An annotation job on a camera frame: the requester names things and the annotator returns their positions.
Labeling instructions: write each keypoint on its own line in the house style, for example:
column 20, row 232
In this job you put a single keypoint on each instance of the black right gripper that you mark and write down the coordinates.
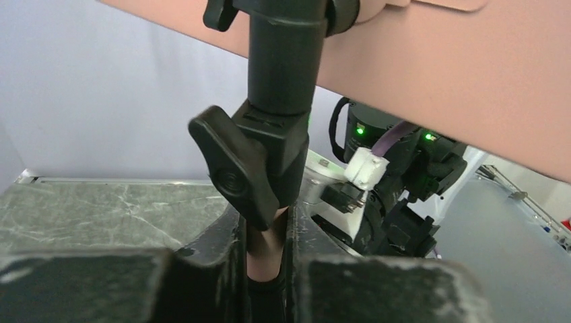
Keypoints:
column 423, row 165

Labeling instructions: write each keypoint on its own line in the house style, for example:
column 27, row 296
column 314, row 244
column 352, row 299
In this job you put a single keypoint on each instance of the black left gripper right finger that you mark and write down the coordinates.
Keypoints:
column 328, row 284

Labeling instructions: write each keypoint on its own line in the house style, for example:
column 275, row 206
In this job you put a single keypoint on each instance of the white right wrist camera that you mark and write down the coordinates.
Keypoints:
column 338, row 194

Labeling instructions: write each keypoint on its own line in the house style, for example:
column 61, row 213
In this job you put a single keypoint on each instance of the aluminium rail right edge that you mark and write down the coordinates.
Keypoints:
column 27, row 177

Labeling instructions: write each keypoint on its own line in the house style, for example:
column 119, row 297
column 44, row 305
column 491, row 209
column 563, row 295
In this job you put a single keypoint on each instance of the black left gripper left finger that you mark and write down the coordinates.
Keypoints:
column 201, row 282

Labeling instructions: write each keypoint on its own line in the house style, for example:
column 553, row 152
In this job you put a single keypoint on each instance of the pink perforated music stand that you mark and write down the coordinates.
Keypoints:
column 495, row 74

